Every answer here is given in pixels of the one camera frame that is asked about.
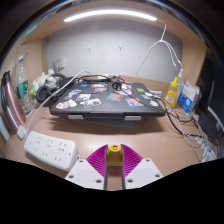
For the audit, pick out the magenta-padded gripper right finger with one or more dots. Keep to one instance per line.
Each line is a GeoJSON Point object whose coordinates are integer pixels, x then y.
{"type": "Point", "coordinates": [143, 173]}

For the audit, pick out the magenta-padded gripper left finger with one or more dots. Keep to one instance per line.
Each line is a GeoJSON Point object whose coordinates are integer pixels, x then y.
{"type": "Point", "coordinates": [85, 173]}

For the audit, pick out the yellow charger block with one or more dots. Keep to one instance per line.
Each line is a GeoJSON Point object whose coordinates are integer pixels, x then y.
{"type": "Point", "coordinates": [115, 156]}

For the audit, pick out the white power strip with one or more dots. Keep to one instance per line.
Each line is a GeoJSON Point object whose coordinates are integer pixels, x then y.
{"type": "Point", "coordinates": [50, 148]}

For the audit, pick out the small white adapter block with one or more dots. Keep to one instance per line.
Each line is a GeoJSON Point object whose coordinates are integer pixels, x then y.
{"type": "Point", "coordinates": [21, 132]}

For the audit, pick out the black laptop with stickers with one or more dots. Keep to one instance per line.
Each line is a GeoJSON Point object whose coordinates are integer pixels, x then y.
{"type": "Point", "coordinates": [106, 100]}

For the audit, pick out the yellow squeeze bottle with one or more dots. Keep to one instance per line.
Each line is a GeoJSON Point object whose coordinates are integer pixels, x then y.
{"type": "Point", "coordinates": [172, 93]}

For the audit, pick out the blue and white box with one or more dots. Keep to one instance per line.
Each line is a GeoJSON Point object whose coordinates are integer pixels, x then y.
{"type": "Point", "coordinates": [188, 96]}

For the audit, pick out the black over-ear headphones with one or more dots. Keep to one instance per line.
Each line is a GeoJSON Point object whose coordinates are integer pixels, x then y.
{"type": "Point", "coordinates": [45, 92]}

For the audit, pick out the white rounded case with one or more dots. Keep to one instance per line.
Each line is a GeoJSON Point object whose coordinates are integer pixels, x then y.
{"type": "Point", "coordinates": [4, 130]}

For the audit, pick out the white and green plush toy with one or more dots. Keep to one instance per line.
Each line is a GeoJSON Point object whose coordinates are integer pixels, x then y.
{"type": "Point", "coordinates": [41, 81]}

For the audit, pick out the white led light bar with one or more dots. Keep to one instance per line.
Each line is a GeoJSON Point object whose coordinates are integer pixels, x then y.
{"type": "Point", "coordinates": [110, 14]}

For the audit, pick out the white wall socket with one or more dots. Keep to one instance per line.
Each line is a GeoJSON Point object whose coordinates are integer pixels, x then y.
{"type": "Point", "coordinates": [60, 63]}

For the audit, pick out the small wall hook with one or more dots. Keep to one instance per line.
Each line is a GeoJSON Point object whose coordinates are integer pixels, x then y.
{"type": "Point", "coordinates": [120, 47]}
{"type": "Point", "coordinates": [89, 48]}

